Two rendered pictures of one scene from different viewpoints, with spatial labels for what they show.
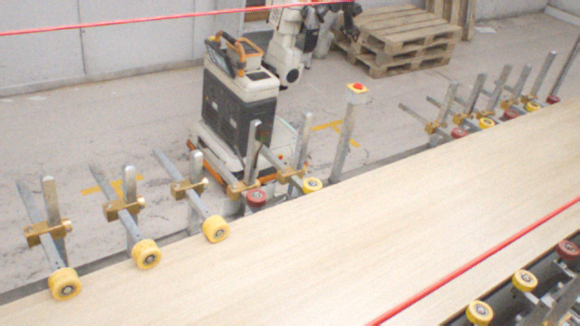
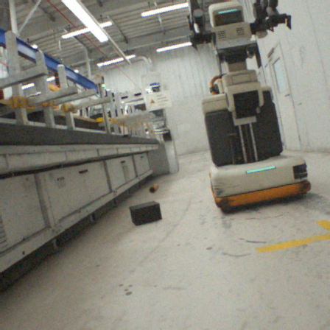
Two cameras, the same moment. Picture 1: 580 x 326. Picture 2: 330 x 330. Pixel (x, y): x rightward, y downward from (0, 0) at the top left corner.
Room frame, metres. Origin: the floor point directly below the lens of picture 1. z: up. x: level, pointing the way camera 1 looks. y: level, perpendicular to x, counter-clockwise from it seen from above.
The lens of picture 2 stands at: (4.01, -1.44, 0.48)
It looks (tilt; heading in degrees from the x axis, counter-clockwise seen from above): 3 degrees down; 139
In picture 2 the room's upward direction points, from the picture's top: 11 degrees counter-clockwise
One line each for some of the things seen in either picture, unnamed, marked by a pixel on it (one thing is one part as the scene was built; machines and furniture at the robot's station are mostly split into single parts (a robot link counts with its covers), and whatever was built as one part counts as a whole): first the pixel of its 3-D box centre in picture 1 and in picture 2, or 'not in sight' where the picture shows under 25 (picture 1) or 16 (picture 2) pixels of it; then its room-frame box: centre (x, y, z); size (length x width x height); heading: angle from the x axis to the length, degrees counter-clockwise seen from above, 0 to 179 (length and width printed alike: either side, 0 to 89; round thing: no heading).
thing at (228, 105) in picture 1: (242, 94); (240, 121); (2.84, 0.40, 0.59); 0.55 x 0.34 x 0.83; 42
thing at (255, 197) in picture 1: (255, 205); not in sight; (1.49, 0.11, 0.85); 0.08 x 0.08 x 0.11
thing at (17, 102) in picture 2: (486, 114); (22, 104); (2.76, -1.12, 0.81); 0.14 x 0.06 x 0.05; 132
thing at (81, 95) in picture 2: (455, 114); (57, 102); (2.61, -0.89, 0.84); 0.43 x 0.03 x 0.04; 42
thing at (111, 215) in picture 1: (124, 207); not in sight; (1.24, 0.54, 0.95); 0.14 x 0.06 x 0.05; 132
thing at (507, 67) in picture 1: (494, 100); (15, 82); (2.78, -1.13, 0.90); 0.04 x 0.04 x 0.48; 42
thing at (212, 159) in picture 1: (229, 178); (130, 121); (1.63, 0.25, 0.84); 0.43 x 0.03 x 0.04; 42
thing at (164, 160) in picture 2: not in sight; (132, 133); (-0.75, 1.93, 0.95); 1.65 x 0.70 x 1.90; 42
